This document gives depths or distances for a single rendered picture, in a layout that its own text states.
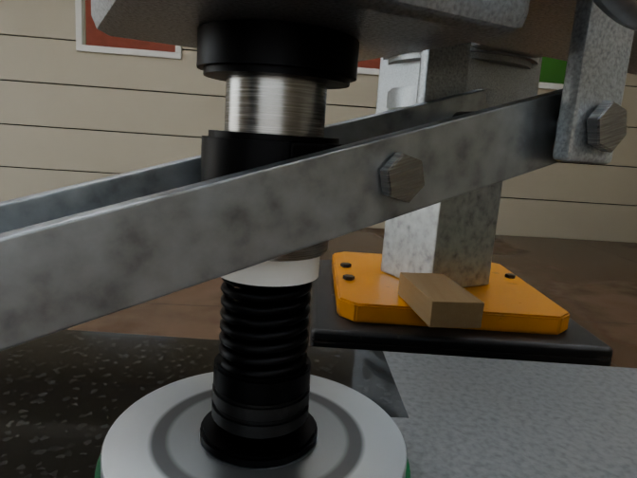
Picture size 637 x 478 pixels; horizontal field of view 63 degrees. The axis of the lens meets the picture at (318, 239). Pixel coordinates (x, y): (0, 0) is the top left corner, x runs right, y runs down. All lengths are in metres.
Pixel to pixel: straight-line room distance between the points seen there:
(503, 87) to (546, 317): 0.49
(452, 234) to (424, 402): 0.72
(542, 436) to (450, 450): 0.09
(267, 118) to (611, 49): 0.23
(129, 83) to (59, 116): 0.91
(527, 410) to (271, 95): 0.38
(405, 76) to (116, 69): 5.78
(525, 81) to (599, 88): 0.87
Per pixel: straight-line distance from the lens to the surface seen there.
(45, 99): 7.07
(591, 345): 1.18
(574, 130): 0.39
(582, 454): 0.51
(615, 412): 0.60
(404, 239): 1.25
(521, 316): 1.15
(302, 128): 0.32
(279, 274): 0.32
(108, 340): 0.64
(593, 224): 7.79
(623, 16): 0.29
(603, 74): 0.41
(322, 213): 0.29
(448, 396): 0.55
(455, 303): 0.98
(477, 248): 1.27
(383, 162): 0.31
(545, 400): 0.58
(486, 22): 0.30
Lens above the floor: 1.11
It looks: 11 degrees down
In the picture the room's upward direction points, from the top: 4 degrees clockwise
